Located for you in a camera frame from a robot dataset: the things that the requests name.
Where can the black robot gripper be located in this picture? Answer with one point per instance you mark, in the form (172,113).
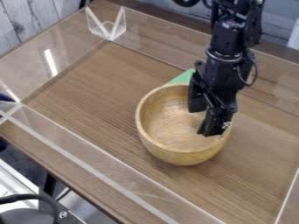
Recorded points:
(216,83)

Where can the light wooden bowl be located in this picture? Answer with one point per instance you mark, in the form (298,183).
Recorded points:
(168,127)

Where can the green rectangular block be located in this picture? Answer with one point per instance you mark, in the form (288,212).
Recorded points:
(185,77)

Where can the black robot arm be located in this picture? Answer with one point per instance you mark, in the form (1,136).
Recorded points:
(236,28)

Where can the black table leg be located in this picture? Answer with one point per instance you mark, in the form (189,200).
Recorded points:
(50,184)

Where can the clear acrylic tray enclosure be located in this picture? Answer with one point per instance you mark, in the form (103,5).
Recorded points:
(99,115)

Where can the black metal bracket with screw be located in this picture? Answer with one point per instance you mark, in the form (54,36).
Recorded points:
(54,208)

